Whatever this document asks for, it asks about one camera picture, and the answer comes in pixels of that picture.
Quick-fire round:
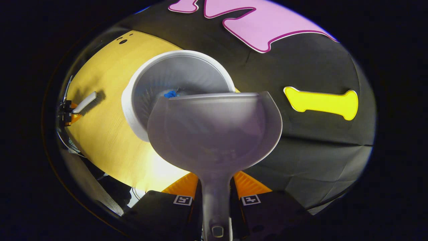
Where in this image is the small grey broom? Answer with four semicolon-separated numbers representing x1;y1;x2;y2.
72;91;106;116

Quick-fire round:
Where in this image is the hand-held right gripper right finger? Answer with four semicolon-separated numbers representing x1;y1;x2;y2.
230;171;316;241

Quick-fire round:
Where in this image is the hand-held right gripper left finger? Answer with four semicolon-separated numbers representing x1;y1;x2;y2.
121;172;203;241

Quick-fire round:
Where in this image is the grey plastic dustpan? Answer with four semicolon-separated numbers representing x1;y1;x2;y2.
147;91;283;241

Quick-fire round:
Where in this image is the white ribbed garbage bin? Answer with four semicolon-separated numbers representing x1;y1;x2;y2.
121;50;236;143

